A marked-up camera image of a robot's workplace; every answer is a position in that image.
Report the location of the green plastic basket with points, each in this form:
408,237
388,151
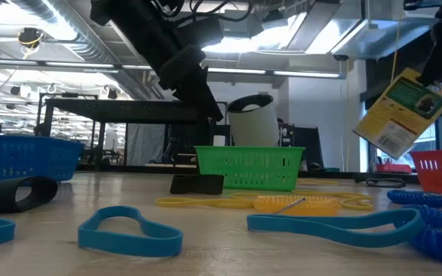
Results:
251,168

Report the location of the black aluminium table frame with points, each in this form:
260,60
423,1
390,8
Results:
340,175

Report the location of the white cylinder with black rim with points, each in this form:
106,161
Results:
253,126

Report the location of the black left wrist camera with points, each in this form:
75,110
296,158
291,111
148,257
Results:
207,32

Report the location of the yellow card package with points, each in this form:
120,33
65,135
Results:
397,115

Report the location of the yellow rubber band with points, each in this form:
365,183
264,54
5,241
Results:
359,205
175,202
317,182

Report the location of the red bin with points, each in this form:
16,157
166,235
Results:
393,168

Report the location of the grey fabric cover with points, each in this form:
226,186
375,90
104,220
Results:
144,145

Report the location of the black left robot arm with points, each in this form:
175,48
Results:
136,23

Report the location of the round silver ceiling duct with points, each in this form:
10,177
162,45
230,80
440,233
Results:
75,38

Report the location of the black rectangular block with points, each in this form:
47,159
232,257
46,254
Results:
196,184

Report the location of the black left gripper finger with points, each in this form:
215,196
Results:
200,97

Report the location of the dome security camera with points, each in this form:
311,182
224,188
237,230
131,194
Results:
340,57

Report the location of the black mesh metal shelf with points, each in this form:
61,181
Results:
129,111

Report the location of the black knob on frame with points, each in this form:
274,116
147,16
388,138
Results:
316,167

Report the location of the long ceiling light bar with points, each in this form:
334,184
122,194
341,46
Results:
301,73

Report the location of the blue plastic basket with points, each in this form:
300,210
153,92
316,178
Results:
21,161

